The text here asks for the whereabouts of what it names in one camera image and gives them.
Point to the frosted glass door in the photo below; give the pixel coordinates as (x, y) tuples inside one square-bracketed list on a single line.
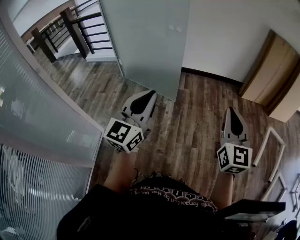
[(150, 51)]

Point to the person's black printed shirt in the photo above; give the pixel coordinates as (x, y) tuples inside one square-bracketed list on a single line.
[(145, 211)]

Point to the person's right forearm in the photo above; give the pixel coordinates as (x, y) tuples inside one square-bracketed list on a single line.
[(225, 189)]

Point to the grey metal frame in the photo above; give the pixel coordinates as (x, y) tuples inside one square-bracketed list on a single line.
[(295, 194)]

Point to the striped glass partition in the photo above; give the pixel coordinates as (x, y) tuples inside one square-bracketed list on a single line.
[(35, 140)]

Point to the white frame strip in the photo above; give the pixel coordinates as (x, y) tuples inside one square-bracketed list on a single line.
[(280, 150)]

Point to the dark blue object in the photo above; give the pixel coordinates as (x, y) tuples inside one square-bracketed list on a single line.
[(290, 229)]

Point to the black baseboard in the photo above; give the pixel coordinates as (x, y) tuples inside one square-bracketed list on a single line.
[(211, 75)]

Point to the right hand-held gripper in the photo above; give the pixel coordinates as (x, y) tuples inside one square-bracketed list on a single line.
[(236, 157)]

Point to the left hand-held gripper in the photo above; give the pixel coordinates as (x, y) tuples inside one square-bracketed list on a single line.
[(123, 134)]

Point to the small white frame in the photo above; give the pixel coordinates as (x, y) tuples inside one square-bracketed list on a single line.
[(276, 187)]

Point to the dark wooden stair railing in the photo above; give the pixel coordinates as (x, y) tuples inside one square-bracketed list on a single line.
[(77, 30)]

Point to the light wooden door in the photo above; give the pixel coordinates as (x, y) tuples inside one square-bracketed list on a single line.
[(274, 77)]

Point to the black flat device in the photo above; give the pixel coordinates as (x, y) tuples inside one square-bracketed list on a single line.
[(253, 208)]

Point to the person's left forearm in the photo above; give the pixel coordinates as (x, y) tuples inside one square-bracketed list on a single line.
[(122, 171)]

